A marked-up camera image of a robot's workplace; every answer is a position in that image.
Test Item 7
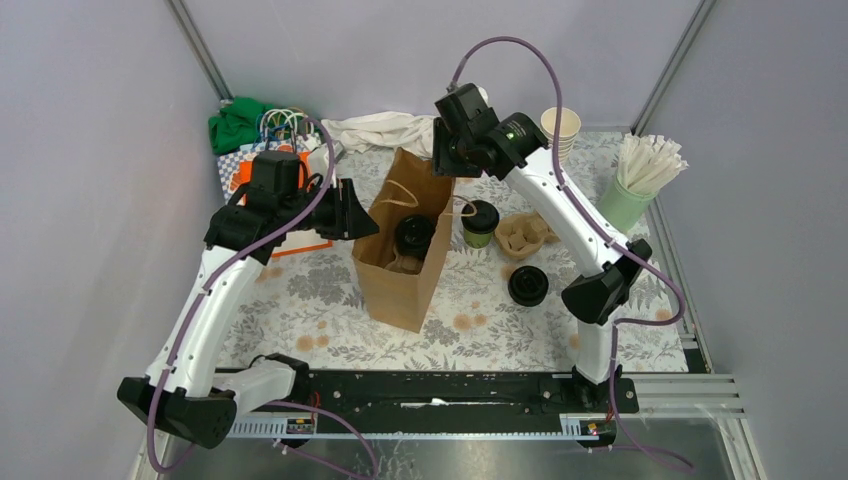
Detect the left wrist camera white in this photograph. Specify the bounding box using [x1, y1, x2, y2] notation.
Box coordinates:
[304, 141, 346, 178]

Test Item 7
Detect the stack of paper cups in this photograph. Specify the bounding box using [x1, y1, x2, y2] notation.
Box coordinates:
[540, 107, 582, 162]

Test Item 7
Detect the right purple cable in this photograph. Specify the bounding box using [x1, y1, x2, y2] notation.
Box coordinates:
[447, 36, 697, 475]

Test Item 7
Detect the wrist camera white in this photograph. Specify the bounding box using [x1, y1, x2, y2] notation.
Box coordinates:
[477, 86, 490, 106]
[304, 141, 346, 178]

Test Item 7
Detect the black cup lid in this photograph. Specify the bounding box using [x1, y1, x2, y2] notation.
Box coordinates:
[460, 200, 500, 234]
[394, 214, 435, 260]

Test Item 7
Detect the green straw holder cup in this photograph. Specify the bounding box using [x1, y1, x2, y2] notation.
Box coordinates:
[596, 178, 657, 233]

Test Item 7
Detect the green paper cup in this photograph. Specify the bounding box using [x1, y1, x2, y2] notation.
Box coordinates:
[463, 229, 493, 249]

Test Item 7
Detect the blue checkered paper bag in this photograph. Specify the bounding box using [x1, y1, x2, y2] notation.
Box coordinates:
[217, 133, 327, 201]

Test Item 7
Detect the purple cable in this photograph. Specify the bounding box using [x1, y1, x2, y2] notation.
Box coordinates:
[145, 117, 380, 480]
[447, 36, 697, 475]

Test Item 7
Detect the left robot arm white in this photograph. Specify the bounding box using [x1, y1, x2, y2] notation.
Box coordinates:
[117, 150, 379, 449]

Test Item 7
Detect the brown pulp cup carrier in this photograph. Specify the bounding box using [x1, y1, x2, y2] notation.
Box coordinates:
[494, 212, 560, 260]

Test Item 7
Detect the orange paper bag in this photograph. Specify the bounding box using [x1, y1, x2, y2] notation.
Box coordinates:
[228, 152, 333, 262]

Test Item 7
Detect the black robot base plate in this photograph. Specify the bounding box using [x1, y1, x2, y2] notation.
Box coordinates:
[260, 369, 640, 430]

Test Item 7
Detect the green cloth bag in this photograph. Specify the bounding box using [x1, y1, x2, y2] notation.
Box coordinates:
[207, 96, 316, 156]

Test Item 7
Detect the white slotted cable duct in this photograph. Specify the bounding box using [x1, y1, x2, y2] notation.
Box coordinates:
[226, 414, 617, 442]

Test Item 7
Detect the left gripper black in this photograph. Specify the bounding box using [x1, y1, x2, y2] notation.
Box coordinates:
[279, 176, 380, 239]

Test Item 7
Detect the white wrapped straws bundle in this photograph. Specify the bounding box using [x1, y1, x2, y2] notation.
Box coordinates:
[616, 133, 689, 196]

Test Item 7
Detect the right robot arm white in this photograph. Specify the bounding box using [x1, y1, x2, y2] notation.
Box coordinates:
[433, 83, 652, 412]

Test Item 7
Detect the brown paper bag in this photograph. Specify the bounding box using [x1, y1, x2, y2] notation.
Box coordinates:
[352, 149, 469, 333]

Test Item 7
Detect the floral table mat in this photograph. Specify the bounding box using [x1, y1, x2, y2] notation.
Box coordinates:
[217, 132, 689, 372]

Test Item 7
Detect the white cloth bag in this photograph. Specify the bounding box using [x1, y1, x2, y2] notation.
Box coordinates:
[321, 111, 435, 158]

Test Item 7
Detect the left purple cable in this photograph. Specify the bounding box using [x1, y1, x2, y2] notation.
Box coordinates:
[145, 117, 380, 480]

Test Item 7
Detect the black cup lids stack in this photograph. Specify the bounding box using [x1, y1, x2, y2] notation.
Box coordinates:
[507, 265, 549, 307]

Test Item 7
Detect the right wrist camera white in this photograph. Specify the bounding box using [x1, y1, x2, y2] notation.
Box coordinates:
[477, 86, 490, 106]

